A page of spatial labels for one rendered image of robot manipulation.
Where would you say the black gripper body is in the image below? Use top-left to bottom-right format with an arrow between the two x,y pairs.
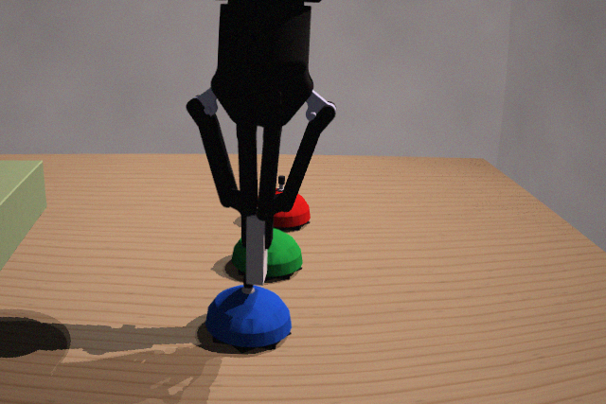
211,4 -> 313,128

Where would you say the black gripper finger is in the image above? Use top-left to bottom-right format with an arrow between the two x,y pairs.
187,87 -> 258,285
255,88 -> 336,286

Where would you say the blue dome-shaped bell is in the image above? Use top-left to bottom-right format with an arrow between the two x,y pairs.
205,275 -> 292,353

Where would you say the red dome bell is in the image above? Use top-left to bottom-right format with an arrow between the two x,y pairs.
274,175 -> 311,231

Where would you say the green dome bell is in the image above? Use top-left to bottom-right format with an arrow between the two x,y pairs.
232,228 -> 303,282

